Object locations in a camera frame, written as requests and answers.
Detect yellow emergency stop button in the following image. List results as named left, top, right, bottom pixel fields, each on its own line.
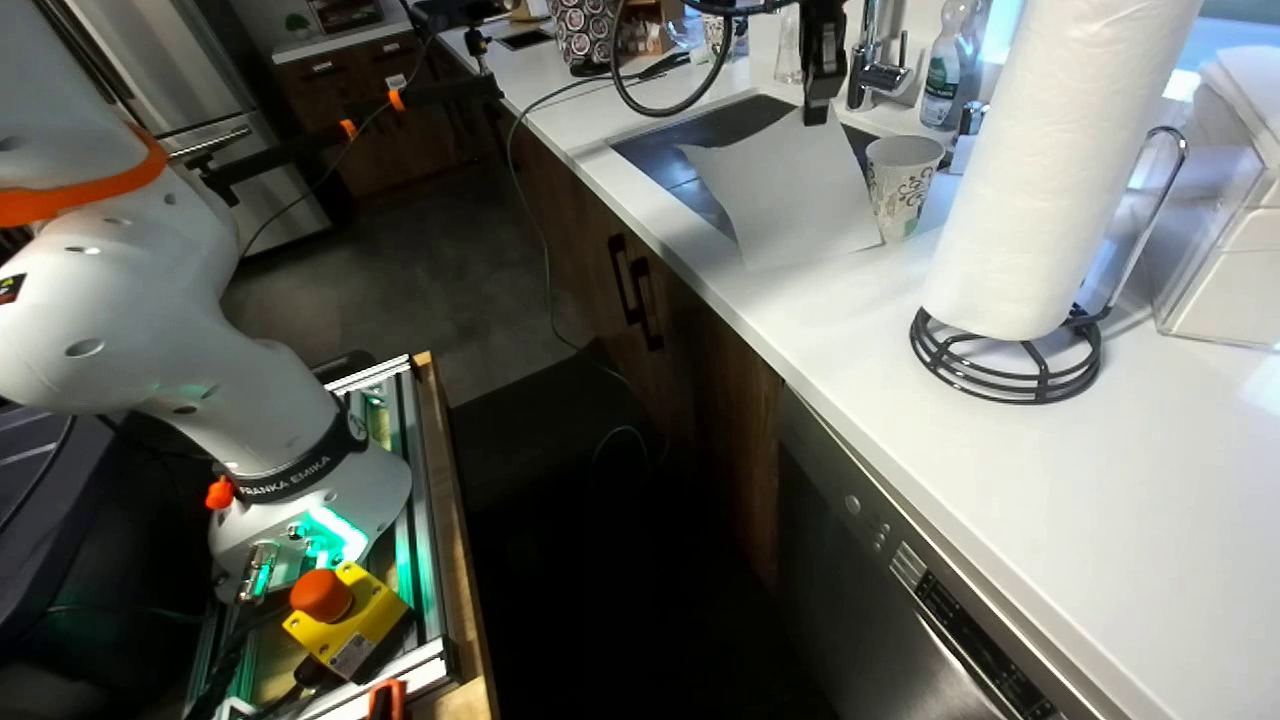
left=278, top=559, right=411, bottom=674

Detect wood and aluminium robot cart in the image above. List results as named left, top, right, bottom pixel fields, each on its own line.
left=177, top=349, right=505, bottom=720

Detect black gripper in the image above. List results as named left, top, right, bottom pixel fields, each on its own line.
left=798, top=0, right=856, bottom=133

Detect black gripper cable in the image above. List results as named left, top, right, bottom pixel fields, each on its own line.
left=610, top=0, right=739, bottom=125

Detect patterned fabric bag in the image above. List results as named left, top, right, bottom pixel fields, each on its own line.
left=553, top=0, right=655, bottom=75

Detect brown wooden drawer cabinet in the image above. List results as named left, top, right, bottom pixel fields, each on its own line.
left=270, top=8, right=474, bottom=204

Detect chrome kitchen faucet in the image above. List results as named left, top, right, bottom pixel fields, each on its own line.
left=845, top=0, right=927, bottom=111

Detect small white cup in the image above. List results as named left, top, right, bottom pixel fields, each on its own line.
left=699, top=0, right=744, bottom=69

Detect wooden sink counter cabinet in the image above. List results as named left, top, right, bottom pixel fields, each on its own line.
left=509, top=114, right=790, bottom=595

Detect patterned paper cup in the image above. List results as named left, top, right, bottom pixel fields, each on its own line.
left=861, top=133, right=948, bottom=248

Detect stainless steel dishwasher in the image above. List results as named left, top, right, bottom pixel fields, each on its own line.
left=774, top=391, right=1116, bottom=720

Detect clear glass bottle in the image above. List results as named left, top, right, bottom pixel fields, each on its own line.
left=774, top=0, right=804, bottom=86

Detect stainless steel refrigerator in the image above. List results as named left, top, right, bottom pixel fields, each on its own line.
left=55, top=0, right=337, bottom=256

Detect orange handled tool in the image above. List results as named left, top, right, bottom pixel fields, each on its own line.
left=366, top=674, right=411, bottom=720

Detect stainless steel sink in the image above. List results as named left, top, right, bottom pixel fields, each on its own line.
left=610, top=90, right=886, bottom=250

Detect black wire towel holder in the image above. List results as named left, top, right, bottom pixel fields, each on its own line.
left=909, top=118, right=1191, bottom=409

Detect black counter cable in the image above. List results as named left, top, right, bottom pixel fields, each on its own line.
left=500, top=48, right=695, bottom=153

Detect black camera stand orange clamps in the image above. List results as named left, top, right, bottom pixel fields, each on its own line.
left=186, top=63, right=512, bottom=211

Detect white paper towel roll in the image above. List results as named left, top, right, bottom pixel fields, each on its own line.
left=926, top=0, right=1204, bottom=342

